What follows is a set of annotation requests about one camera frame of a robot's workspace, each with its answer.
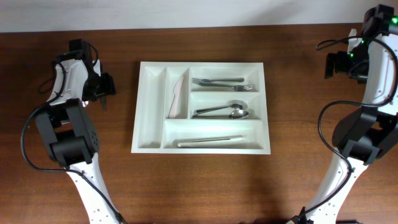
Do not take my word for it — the small silver teaspoon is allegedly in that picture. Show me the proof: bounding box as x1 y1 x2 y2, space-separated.
82 101 89 108

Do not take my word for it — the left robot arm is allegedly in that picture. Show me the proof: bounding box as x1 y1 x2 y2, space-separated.
32 39 125 223

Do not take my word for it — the white plastic cutlery tray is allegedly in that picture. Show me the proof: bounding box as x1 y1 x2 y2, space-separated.
131 62 271 154

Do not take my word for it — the right black cable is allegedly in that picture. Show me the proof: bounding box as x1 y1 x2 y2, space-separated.
298 35 398 218

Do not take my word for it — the silver tablespoon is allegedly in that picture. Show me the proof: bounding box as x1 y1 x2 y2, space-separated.
193 100 248 115
192 109 249 119

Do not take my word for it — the white plastic knife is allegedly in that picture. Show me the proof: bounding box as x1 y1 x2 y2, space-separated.
169 76 184 119

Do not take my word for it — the small dark teaspoon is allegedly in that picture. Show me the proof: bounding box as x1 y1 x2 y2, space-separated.
101 96 107 111

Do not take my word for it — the silver fork slanted handle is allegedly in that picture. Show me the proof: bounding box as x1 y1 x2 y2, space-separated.
199 82 254 91

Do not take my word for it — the black cable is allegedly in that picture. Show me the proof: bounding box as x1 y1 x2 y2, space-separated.
298 35 398 218
20 43 128 224

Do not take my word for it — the silver fork with round handle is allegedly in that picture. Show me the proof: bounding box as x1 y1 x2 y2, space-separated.
192 78 245 83

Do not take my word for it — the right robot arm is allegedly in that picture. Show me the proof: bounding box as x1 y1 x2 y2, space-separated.
289 4 397 223

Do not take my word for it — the left black cable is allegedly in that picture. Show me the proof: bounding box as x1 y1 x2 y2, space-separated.
20 43 128 224

